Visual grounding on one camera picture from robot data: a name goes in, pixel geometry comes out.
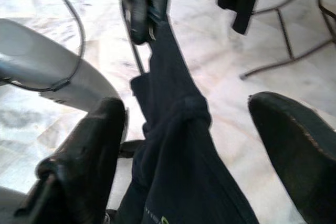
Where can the marble top table red edge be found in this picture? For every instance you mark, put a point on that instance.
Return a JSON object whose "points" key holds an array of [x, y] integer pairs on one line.
{"points": [[291, 58]]}

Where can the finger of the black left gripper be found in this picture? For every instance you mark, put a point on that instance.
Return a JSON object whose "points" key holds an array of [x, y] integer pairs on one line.
{"points": [[139, 16], [158, 9]]}

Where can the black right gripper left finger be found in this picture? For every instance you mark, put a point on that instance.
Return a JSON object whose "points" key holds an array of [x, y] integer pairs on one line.
{"points": [[78, 176]]}

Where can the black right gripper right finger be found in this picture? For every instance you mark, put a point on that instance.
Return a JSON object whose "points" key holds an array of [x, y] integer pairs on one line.
{"points": [[302, 169]]}

